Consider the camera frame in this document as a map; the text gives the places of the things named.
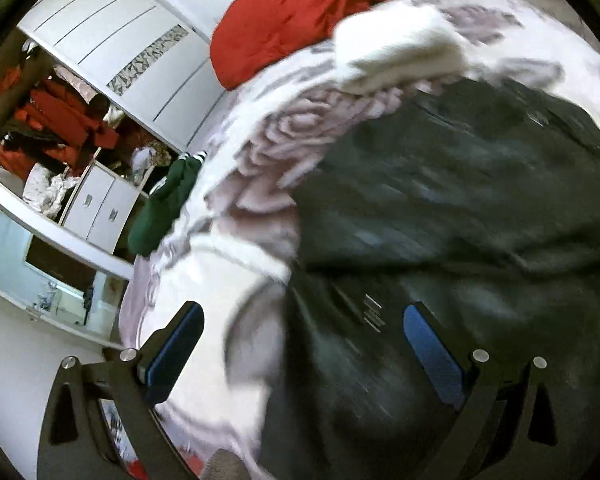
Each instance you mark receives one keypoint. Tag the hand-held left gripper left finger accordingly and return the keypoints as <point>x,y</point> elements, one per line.
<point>177,342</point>

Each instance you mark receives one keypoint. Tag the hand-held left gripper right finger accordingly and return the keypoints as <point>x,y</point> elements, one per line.
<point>432,350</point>

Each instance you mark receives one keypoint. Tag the dark grey garment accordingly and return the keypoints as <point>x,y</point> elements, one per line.
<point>430,220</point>

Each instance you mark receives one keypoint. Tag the pile of red clothes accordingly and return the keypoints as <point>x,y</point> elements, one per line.
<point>55,125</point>

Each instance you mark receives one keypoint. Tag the green garment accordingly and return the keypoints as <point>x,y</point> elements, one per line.
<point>164,205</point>

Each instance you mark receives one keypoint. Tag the white drawer unit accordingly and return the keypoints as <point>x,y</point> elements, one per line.
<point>102,205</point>

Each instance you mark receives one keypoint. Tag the floral printed blanket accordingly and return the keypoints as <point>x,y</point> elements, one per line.
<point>260,170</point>

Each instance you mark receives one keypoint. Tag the white wardrobe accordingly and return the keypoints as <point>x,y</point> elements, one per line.
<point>125,50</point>

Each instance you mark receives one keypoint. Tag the white folded garment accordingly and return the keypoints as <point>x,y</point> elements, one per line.
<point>395,50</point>

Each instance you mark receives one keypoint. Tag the red garment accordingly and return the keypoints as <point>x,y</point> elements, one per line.
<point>290,15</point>

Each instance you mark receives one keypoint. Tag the wall mirror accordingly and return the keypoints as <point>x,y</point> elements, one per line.
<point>45,280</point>

